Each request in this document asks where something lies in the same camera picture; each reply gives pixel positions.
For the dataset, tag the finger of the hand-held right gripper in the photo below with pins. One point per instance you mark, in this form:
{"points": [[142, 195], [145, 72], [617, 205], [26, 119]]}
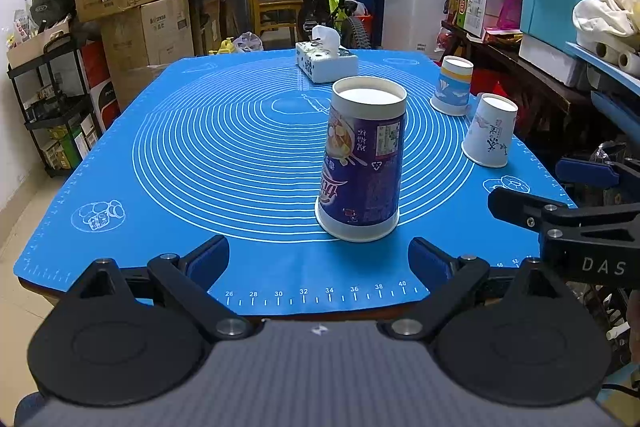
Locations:
{"points": [[530, 208], [585, 172]]}

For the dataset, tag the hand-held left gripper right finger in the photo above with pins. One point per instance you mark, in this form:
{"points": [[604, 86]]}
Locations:
{"points": [[429, 261]]}

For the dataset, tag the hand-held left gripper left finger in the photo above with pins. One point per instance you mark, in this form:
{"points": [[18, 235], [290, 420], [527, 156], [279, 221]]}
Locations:
{"points": [[209, 258]]}

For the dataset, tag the tall purple printed paper cup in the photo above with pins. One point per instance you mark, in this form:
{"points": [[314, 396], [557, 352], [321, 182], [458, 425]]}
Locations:
{"points": [[361, 157]]}

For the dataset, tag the white paper cup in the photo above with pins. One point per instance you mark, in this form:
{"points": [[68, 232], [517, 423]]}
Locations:
{"points": [[490, 132]]}

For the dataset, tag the blue and yellow paper cup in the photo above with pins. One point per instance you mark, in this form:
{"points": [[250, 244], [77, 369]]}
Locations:
{"points": [[452, 87]]}

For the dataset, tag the dark wooden side table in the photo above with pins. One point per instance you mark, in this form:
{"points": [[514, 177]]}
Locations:
{"points": [[540, 102]]}

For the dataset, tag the blue silicone baking mat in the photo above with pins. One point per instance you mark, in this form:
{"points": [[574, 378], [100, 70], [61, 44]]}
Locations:
{"points": [[210, 157]]}

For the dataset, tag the white paper roll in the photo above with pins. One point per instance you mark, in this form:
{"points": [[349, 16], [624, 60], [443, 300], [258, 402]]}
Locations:
{"points": [[627, 62]]}

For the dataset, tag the white foam box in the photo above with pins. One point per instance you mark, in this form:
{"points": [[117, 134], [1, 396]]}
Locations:
{"points": [[547, 57]]}

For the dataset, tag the white crumpled cloth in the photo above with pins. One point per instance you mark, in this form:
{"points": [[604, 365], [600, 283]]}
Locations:
{"points": [[605, 19]]}

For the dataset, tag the light blue plastic storage bin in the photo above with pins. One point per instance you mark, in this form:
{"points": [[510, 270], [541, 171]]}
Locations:
{"points": [[555, 2]]}

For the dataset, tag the green and white carton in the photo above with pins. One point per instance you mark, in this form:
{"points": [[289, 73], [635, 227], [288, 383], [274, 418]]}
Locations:
{"points": [[475, 12]]}

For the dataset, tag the red and black box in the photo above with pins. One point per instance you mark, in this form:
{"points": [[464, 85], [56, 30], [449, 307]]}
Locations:
{"points": [[102, 92]]}

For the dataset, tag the drink bottle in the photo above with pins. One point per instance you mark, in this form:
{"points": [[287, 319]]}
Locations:
{"points": [[453, 7]]}

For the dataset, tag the yellow toy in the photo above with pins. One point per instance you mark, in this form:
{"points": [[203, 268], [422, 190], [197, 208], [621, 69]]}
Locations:
{"points": [[222, 47]]}

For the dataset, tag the black metal shelf rack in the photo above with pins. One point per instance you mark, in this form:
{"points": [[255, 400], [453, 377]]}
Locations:
{"points": [[50, 117]]}

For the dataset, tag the white tissue box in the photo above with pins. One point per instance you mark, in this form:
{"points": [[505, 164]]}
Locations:
{"points": [[327, 62]]}

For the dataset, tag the large plain cardboard box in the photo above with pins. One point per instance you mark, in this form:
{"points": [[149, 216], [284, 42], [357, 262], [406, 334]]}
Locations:
{"points": [[150, 37]]}

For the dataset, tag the white chest freezer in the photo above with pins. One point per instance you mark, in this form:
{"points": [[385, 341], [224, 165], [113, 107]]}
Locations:
{"points": [[415, 2]]}

